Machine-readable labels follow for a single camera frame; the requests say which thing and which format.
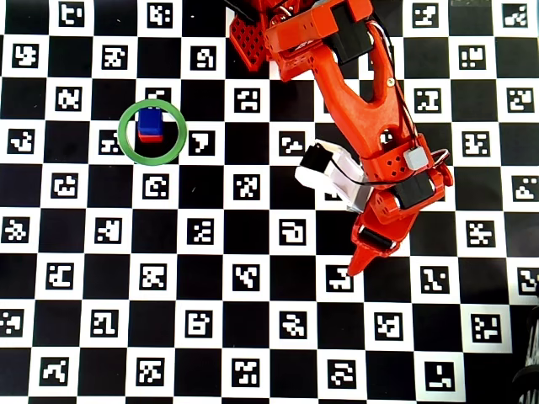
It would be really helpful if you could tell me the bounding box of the black white marker board mat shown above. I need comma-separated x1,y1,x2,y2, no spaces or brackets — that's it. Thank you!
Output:
0,0,539,404

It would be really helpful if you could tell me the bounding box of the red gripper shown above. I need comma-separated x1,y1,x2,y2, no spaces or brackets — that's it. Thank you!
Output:
346,167,456,278

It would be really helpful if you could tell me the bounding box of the small grey box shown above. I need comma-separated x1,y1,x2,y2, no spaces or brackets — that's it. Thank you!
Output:
403,146,430,170

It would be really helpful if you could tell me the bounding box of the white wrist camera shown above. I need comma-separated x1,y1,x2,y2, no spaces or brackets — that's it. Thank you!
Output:
293,141,374,214

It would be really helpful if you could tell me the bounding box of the green ring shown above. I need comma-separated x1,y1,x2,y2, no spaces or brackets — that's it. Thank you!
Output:
117,98,189,167

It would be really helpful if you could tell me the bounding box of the thin black camera cable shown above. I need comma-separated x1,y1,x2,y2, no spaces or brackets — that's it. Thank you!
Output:
323,16,450,189

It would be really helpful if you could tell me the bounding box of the red robot base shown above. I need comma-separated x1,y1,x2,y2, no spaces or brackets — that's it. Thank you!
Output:
229,14,270,71

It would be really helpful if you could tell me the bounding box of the blue cube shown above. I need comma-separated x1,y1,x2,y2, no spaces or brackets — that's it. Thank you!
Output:
136,107,164,136

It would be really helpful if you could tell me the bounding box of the black stand with white lettering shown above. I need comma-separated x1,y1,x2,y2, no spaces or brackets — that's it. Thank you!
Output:
511,305,539,404

